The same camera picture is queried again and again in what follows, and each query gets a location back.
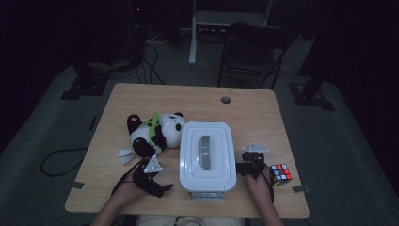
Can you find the hand-held gripper cable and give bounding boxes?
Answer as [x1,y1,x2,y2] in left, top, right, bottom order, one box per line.
[110,157,151,196]
[253,159,276,204]

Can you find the black looped floor cable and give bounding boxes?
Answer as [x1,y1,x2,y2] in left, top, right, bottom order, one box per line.
[40,146,89,177]

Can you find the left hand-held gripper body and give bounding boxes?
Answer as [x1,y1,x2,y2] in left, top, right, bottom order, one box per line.
[132,154,165,199]

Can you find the left hand-held gripper cable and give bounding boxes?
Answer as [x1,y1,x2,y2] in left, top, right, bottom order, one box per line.
[110,157,151,196]

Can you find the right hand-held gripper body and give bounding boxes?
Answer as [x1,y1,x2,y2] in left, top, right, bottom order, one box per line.
[241,143,270,181]

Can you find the small black floor object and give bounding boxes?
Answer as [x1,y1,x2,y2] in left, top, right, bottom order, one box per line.
[88,115,99,133]

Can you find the colourful puzzle cube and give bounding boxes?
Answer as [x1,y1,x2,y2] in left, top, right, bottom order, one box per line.
[269,163,294,188]

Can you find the dark equipment tower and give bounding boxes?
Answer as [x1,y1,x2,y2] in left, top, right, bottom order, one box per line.
[123,0,147,62]

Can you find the black folding chair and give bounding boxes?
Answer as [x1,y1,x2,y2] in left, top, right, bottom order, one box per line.
[216,21,296,91]

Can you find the person's left hand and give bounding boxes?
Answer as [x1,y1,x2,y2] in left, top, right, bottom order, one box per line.
[110,173,149,205]

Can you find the black cables bundle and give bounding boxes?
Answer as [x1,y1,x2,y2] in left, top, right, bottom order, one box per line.
[136,42,166,86]

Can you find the white metal stand frame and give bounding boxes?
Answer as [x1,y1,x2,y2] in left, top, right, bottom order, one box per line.
[187,0,275,66]

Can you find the right hand-held gripper cable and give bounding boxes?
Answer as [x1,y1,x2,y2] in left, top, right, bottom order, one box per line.
[253,159,276,204]

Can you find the person's right hand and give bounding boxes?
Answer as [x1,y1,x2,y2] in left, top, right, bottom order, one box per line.
[244,167,275,205]

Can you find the panda plush toy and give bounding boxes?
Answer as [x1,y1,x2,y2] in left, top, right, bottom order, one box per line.
[117,111,188,166]

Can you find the black stand base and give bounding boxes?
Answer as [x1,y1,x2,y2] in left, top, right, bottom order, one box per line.
[288,74,336,112]
[59,60,111,101]

